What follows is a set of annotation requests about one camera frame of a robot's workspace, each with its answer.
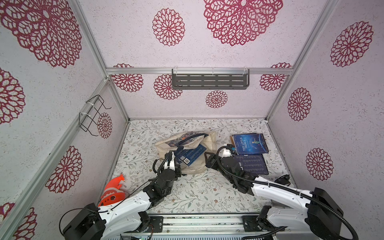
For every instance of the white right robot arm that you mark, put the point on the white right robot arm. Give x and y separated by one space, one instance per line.
313 210

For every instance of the stack of blue books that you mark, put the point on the stack of blue books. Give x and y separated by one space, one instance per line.
187 157

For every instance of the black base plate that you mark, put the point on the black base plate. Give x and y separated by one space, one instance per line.
151 225
254 223

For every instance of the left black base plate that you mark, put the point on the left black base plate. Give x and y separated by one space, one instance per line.
151 225

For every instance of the Little Prince blue book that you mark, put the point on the Little Prince blue book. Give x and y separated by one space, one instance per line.
250 144

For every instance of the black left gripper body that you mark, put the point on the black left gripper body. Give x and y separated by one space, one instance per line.
167 173

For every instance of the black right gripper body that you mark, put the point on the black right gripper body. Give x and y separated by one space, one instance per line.
216 160

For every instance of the cream canvas tote bag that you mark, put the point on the cream canvas tote bag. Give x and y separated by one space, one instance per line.
190 140

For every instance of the red plastic object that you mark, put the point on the red plastic object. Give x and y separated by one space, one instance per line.
112 193

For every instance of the aluminium front rail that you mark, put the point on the aluminium front rail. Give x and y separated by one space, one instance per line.
195 227

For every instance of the grey slotted wall shelf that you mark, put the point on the grey slotted wall shelf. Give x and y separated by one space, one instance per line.
210 81

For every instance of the black wire wall rack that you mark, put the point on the black wire wall rack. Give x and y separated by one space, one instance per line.
96 121

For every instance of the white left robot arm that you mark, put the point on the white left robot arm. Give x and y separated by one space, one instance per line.
129 215

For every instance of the round black gauge object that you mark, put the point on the round black gauge object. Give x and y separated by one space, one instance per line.
284 180

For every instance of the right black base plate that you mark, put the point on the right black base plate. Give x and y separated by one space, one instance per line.
254 223

